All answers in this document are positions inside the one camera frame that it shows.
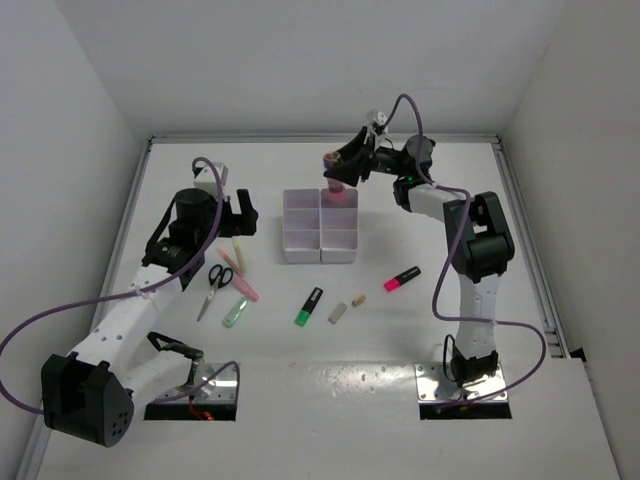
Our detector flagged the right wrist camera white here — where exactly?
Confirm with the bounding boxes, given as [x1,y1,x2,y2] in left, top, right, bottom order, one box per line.
[365,109,388,137]

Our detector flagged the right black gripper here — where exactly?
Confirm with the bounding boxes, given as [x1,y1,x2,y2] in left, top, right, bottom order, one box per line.
[325,128,409,187]

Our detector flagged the yellow pastel pen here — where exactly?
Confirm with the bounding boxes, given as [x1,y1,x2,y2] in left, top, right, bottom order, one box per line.
[232,237,246,275]

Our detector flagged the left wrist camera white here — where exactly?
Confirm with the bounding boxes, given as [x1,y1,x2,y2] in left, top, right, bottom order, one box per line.
[193,162,228,196]

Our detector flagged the black handled scissors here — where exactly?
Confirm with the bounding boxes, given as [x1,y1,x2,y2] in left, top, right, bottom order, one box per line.
[197,264,234,321]

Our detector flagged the white organizer box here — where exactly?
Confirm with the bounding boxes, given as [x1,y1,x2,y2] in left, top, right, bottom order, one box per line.
[282,189,321,264]
[320,189,359,264]

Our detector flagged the metal base plate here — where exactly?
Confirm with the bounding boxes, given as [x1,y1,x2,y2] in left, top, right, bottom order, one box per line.
[414,362,508,405]
[150,361,241,406]

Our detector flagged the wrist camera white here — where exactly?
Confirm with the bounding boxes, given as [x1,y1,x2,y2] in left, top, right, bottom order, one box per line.
[365,109,388,137]
[193,162,228,196]

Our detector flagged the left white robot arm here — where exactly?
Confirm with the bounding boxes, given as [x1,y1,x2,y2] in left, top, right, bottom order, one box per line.
[41,188,258,447]

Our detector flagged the green correction tape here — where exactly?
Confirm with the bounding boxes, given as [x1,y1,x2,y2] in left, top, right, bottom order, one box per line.
[222,296,251,328]

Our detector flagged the pink correction tape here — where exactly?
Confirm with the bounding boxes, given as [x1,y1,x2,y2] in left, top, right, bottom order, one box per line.
[231,275,259,302]

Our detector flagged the pink black highlighter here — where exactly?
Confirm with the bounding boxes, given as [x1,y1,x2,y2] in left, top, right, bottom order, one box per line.
[384,266,421,292]

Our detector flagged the small tan eraser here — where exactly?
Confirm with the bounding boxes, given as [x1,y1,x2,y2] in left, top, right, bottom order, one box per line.
[351,294,366,307]

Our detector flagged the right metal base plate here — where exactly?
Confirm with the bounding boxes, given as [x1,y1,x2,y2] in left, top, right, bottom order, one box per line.
[414,362,508,405]

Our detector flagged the clear tube of colored pens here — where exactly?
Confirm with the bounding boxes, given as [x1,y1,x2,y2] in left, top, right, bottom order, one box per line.
[322,152,347,206]

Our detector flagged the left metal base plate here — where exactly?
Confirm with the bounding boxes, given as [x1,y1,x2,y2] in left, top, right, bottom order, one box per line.
[150,361,241,406]

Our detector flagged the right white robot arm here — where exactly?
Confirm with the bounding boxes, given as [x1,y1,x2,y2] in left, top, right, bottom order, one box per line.
[324,128,515,386]

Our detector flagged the green black highlighter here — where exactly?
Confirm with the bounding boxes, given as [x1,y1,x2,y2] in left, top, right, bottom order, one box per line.
[294,287,324,327]

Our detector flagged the grey eraser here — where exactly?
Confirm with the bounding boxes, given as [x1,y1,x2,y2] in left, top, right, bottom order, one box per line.
[328,302,348,324]

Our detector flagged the right white organizer box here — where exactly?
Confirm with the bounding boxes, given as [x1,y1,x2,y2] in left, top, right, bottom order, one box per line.
[320,189,359,264]

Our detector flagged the pink pastel pen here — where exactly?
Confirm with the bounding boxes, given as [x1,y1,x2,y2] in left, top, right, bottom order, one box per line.
[215,247,244,277]

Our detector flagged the left white organizer box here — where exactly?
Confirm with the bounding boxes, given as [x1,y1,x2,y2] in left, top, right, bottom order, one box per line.
[282,189,321,264]

